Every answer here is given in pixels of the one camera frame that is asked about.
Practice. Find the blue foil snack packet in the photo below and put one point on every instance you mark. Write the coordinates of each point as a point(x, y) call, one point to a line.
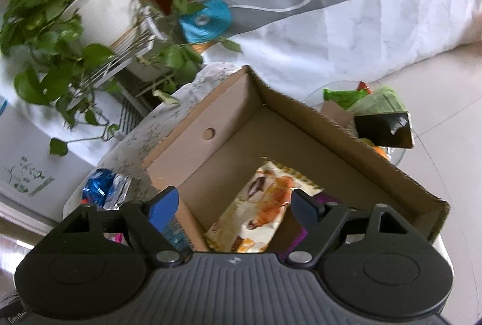
point(99, 189)

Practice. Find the pale green patterned bag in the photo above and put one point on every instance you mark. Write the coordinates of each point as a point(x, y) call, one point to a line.
point(386, 101)

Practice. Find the bright green snack bag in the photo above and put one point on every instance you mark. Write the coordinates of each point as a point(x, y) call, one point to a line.
point(344, 96)

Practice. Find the orange fruit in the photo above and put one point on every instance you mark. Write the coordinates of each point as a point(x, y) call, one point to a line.
point(380, 152)

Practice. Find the white metal plant stand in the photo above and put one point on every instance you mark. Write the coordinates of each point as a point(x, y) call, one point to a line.
point(124, 52)

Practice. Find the black box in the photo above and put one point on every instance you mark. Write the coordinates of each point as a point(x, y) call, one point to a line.
point(382, 129)

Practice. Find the purple snack packet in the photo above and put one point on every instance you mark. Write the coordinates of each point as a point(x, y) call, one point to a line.
point(293, 239)

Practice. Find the grey printed tablecloth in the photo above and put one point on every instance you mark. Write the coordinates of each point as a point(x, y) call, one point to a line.
point(339, 20)

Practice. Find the white refrigerator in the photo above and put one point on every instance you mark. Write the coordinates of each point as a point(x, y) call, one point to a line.
point(26, 136)

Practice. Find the cream croissant print snack packet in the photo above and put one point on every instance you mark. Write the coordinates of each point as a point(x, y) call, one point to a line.
point(263, 204)

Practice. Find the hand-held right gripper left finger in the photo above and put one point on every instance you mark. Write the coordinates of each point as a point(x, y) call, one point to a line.
point(164, 206)

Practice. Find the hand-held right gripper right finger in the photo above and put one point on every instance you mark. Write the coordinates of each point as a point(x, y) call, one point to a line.
point(305, 210)

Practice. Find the white ribbed plant pot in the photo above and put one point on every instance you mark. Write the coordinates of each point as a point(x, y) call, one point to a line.
point(105, 12)

